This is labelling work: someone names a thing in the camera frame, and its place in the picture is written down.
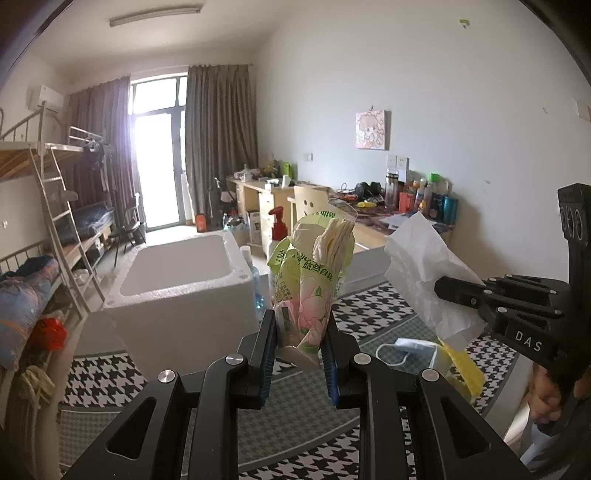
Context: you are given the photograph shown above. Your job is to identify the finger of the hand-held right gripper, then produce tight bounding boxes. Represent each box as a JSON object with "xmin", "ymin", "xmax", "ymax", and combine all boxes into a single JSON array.
[
  {"xmin": 434, "ymin": 275, "xmax": 568, "ymax": 324},
  {"xmin": 482, "ymin": 274, "xmax": 574, "ymax": 306}
]

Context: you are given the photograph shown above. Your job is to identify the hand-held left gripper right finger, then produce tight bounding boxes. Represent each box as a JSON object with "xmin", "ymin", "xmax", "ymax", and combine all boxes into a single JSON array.
[{"xmin": 321, "ymin": 318, "xmax": 527, "ymax": 480}]

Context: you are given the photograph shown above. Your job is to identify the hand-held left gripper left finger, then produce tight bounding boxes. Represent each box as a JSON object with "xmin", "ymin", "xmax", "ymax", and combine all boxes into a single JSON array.
[{"xmin": 60, "ymin": 316, "xmax": 278, "ymax": 480}]

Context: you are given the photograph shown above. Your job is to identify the white tissue paper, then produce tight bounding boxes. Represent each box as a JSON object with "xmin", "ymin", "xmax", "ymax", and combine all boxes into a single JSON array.
[{"xmin": 384, "ymin": 211, "xmax": 489, "ymax": 344}]

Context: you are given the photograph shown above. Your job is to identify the green tissue packet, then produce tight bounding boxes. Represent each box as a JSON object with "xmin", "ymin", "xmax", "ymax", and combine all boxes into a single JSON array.
[{"xmin": 269, "ymin": 199, "xmax": 358, "ymax": 370}]

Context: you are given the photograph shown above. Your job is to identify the white foam box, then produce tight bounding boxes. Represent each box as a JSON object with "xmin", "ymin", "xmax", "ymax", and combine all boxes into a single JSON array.
[{"xmin": 102, "ymin": 231, "xmax": 259, "ymax": 365}]

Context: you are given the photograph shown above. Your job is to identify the person's right hand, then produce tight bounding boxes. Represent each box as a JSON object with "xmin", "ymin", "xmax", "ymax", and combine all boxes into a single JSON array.
[{"xmin": 526, "ymin": 364, "xmax": 575, "ymax": 422}]

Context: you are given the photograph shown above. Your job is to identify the black white houndstooth mat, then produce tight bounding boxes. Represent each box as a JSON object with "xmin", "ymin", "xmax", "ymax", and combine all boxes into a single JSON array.
[{"xmin": 58, "ymin": 281, "xmax": 522, "ymax": 480}]

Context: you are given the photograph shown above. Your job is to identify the yellow plastic bag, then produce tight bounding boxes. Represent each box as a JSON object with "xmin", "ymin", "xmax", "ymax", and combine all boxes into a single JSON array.
[{"xmin": 436, "ymin": 337, "xmax": 486, "ymax": 400}]

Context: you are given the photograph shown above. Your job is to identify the clear water bottle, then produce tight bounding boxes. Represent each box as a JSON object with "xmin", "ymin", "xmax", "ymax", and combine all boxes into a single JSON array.
[{"xmin": 240, "ymin": 246, "xmax": 271, "ymax": 324}]

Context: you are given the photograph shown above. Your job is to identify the white papers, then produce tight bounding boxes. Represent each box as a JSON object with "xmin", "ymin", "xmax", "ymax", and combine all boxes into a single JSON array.
[{"xmin": 379, "ymin": 212, "xmax": 416, "ymax": 229}]

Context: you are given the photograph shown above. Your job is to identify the tall clear dark-lid bottle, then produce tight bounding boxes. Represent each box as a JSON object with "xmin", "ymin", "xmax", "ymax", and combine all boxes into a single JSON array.
[{"xmin": 385, "ymin": 169, "xmax": 400, "ymax": 210}]

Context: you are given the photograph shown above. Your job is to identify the white pump bottle red top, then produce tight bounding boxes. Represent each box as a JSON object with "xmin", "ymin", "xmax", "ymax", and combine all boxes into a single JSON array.
[{"xmin": 269, "ymin": 206, "xmax": 289, "ymax": 259}]

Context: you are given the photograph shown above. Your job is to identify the plastic bag with bottles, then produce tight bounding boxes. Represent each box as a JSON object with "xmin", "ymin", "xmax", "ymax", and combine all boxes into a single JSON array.
[{"xmin": 224, "ymin": 215, "xmax": 247, "ymax": 241}]

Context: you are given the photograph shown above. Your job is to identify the wooden desk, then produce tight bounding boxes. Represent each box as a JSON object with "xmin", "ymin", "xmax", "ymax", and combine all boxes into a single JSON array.
[{"xmin": 226, "ymin": 178, "xmax": 458, "ymax": 259}]

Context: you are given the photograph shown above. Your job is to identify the wooden smiley chair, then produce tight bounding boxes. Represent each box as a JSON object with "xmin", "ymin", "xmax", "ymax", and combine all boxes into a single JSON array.
[{"xmin": 287, "ymin": 185, "xmax": 331, "ymax": 232}]

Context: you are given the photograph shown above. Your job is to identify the black folding chair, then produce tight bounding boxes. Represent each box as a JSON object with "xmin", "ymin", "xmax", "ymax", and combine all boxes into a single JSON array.
[{"xmin": 108, "ymin": 196, "xmax": 146, "ymax": 254}]

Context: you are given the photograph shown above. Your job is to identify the glass balcony door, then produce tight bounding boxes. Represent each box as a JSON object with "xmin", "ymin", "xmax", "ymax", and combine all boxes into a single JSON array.
[{"xmin": 130, "ymin": 76, "xmax": 191, "ymax": 229}]

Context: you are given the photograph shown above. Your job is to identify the red plastic bag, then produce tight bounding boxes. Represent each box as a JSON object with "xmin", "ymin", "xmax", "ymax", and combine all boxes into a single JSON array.
[{"xmin": 37, "ymin": 318, "xmax": 68, "ymax": 352}]

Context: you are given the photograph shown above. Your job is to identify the dark blue bedding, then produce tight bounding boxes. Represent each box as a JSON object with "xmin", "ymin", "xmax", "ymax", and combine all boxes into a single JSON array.
[{"xmin": 74, "ymin": 205, "xmax": 116, "ymax": 243}]

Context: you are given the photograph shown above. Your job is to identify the grey brown curtain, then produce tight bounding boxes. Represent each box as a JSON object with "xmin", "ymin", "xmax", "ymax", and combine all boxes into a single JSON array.
[
  {"xmin": 69, "ymin": 76, "xmax": 137, "ymax": 232},
  {"xmin": 185, "ymin": 64, "xmax": 259, "ymax": 227}
]

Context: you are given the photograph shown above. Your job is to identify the metal bunk ladder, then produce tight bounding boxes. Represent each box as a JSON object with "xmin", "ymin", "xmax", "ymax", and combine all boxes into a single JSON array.
[{"xmin": 30, "ymin": 143, "xmax": 105, "ymax": 319}]

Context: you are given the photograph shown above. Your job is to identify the blue orange quilt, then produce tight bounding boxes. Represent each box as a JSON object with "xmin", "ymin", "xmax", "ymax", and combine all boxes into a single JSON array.
[{"xmin": 0, "ymin": 256, "xmax": 61, "ymax": 370}]

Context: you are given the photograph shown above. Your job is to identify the dark hanging clothing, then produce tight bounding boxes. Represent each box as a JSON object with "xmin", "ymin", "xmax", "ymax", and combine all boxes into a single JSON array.
[{"xmin": 83, "ymin": 141, "xmax": 109, "ymax": 171}]

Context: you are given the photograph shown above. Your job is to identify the small metal bunk bed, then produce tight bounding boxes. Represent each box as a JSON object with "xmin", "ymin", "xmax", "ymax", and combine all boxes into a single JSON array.
[{"xmin": 46, "ymin": 126, "xmax": 118, "ymax": 278}]

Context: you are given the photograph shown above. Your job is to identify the large metal bunk bed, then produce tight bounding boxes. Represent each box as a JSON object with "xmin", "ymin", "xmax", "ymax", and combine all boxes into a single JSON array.
[{"xmin": 0, "ymin": 99, "xmax": 112, "ymax": 462}]

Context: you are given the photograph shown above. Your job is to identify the white air conditioner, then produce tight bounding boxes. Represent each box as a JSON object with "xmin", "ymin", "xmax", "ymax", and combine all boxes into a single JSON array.
[{"xmin": 28, "ymin": 84, "xmax": 65, "ymax": 114}]

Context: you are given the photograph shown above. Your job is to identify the ceiling tube light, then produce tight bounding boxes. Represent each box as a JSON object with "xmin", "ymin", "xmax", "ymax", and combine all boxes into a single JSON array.
[{"xmin": 108, "ymin": 4, "xmax": 205, "ymax": 27}]

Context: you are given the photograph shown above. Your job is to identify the white charger with cable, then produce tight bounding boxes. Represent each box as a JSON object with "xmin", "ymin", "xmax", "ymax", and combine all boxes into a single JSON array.
[{"xmin": 376, "ymin": 338, "xmax": 455, "ymax": 384}]

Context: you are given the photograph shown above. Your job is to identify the cartoon wall picture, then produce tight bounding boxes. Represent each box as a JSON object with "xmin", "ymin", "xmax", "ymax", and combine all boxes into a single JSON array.
[{"xmin": 355, "ymin": 110, "xmax": 392, "ymax": 151}]

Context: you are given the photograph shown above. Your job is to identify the white rope bundle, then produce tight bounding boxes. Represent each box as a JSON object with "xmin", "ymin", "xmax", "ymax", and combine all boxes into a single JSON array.
[{"xmin": 18, "ymin": 364, "xmax": 56, "ymax": 407}]

